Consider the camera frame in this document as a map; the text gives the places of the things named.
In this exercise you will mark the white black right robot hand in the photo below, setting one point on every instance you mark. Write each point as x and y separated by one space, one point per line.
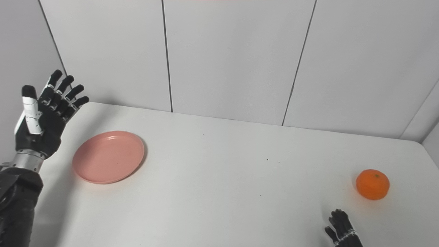
344 233

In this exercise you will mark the orange fruit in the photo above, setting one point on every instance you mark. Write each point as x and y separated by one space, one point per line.
372 184

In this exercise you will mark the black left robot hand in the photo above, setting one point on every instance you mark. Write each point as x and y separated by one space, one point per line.
48 127

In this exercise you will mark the pink plastic plate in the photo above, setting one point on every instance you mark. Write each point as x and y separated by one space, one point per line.
108 157

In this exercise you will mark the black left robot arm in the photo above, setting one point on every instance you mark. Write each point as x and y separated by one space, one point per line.
17 202

